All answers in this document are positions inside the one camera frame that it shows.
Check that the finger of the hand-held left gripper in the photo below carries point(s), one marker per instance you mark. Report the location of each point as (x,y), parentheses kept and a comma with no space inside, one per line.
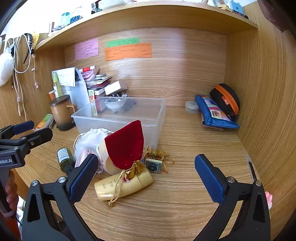
(23,127)
(40,136)

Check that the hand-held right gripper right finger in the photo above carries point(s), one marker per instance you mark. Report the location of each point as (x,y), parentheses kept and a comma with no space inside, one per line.
(208,176)

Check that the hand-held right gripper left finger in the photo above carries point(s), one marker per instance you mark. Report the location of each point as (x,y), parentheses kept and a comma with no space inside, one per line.
(83,178)

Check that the pink case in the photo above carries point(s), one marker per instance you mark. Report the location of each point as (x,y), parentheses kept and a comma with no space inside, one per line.
(82,156)

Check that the small green glass bottle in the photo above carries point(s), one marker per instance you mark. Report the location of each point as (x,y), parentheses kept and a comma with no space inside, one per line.
(64,158)

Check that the beige plastic jar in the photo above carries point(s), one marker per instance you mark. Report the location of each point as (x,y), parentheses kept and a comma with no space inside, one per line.
(104,157)

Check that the gold sunscreen bottle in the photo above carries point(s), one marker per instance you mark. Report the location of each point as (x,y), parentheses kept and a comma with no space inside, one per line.
(131,183)

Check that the red velvet pouch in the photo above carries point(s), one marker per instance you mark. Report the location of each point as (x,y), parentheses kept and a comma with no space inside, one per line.
(124,143)

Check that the small blue card packet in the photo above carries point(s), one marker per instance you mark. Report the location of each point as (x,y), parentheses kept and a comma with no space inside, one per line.
(153,165)

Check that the clear plastic storage bin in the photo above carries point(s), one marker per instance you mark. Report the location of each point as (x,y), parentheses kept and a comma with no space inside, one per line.
(120,120)

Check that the wooden desktop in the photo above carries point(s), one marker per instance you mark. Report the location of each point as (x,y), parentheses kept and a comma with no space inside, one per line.
(185,143)

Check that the person's left hand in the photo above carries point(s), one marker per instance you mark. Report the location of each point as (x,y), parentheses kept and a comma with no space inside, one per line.
(11,192)

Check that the orange and green tube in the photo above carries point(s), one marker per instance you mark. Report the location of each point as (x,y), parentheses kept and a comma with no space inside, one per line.
(44,121)

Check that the brown cylindrical canister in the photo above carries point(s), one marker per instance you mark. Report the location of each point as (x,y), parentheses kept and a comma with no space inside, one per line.
(61,111)

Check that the small orange box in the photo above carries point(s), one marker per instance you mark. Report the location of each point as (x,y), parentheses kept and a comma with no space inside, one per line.
(52,95)

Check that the green spray bottle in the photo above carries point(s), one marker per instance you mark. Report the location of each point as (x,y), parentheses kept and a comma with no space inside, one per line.
(56,83)

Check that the white fluffy item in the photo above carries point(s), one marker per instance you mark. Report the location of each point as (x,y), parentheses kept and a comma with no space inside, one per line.
(5,69)

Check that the blue patchwork pencil pouch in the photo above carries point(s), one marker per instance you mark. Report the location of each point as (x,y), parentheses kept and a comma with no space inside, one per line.
(215,113)

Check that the fruit print card box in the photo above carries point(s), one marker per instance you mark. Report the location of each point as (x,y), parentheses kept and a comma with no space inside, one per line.
(92,98)

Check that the pink soft item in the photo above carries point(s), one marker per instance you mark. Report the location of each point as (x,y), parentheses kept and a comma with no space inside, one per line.
(269,200)

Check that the round white container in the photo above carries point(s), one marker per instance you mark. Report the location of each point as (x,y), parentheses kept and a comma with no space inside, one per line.
(192,107)

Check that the stack of books and packets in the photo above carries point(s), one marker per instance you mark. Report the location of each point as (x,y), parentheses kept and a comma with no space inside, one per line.
(97,80)

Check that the white bowl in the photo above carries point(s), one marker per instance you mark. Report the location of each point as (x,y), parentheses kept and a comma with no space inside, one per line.
(114,104)

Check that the black and orange zip case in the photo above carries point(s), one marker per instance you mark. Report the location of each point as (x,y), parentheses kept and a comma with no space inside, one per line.
(225,97)

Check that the white cardboard box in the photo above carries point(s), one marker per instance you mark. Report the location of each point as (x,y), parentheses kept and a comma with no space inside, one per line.
(114,87)

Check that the orange paper note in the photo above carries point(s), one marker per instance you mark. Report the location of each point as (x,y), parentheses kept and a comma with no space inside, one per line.
(128,52)

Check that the green paper note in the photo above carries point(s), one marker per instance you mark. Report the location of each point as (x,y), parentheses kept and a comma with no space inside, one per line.
(122,42)

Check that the wooden shelf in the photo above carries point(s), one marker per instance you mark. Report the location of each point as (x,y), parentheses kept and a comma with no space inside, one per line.
(143,18)

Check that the dark cloth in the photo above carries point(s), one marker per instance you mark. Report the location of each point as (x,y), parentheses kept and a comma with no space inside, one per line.
(274,16)

